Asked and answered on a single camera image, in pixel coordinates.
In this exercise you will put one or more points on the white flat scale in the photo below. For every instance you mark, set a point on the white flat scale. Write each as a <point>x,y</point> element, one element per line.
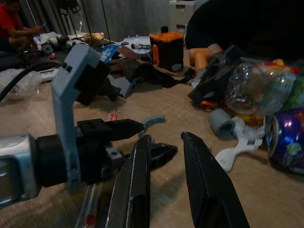
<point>50,74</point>

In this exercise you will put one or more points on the person in red shirt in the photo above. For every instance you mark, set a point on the person in red shirt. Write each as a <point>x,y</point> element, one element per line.
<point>12,23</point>

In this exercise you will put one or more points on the clear crushed plastic bottle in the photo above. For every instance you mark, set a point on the clear crushed plastic bottle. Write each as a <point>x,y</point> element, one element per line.
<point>256,88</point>

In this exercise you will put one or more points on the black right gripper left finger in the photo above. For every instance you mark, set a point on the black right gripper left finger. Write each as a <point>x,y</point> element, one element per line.
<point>133,180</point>

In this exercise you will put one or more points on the white plastic drawer cabinet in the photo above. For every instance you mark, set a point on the white plastic drawer cabinet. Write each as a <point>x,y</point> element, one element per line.
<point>181,16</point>

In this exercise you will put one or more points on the grey plastic pipe coupling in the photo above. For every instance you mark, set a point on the grey plastic pipe coupling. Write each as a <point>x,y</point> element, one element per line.
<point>221,122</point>

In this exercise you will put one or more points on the grey power tool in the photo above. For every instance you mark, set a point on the grey power tool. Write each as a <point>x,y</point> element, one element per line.
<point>53,44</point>

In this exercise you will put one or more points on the gold foil wrapper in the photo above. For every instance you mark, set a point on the gold foil wrapper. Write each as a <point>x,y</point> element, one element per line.
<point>94,37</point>

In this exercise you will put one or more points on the white round disc device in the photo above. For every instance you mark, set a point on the white round disc device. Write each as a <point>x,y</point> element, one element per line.
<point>137,45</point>

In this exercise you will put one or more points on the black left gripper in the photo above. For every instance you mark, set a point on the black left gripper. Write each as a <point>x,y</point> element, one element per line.
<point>95,154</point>

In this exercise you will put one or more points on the black hand tool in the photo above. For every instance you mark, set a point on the black hand tool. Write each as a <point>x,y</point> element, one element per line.
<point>211,78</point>

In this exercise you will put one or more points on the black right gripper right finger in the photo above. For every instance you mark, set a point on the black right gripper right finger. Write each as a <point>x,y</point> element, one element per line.
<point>204,175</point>

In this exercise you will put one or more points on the clear bubble wrap bag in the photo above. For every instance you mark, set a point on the clear bubble wrap bag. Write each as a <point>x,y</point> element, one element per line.
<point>21,82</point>

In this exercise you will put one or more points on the small red white packet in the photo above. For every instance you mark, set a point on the small red white packet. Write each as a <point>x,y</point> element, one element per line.
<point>113,116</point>

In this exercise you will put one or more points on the grey curved plastic piece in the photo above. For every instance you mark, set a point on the grey curved plastic piece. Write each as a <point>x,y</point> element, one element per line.
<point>154,118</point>

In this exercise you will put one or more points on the blue printed package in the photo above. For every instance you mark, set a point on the blue printed package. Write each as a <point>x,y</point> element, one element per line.
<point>109,52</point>

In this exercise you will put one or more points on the black metal stand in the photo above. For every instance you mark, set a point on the black metal stand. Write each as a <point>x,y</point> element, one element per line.
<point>104,21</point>

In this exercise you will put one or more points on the clear plastic wrapper red dot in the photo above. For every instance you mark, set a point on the clear plastic wrapper red dot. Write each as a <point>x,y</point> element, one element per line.
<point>93,206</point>

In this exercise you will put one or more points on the purple drink can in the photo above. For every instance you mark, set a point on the purple drink can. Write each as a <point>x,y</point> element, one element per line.
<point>287,140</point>

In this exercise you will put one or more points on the white plastic wrench-shaped part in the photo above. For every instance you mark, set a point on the white plastic wrench-shaped part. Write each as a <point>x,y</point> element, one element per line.
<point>237,145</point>

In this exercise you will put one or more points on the orange and black toolbox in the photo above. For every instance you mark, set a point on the orange and black toolbox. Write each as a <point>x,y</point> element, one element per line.
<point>167,51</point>

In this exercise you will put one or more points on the yellow red snack wrapper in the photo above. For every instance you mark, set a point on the yellow red snack wrapper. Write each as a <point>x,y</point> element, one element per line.
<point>280,66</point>

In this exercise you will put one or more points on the grey angular plastic part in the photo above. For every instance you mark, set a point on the grey angular plastic part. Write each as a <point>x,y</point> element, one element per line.
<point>129,88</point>

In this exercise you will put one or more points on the person in black shirt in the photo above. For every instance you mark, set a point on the person in black shirt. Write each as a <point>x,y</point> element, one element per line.
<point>242,23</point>

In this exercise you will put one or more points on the green plastic bag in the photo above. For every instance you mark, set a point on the green plastic bag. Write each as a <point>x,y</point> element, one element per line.
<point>295,95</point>

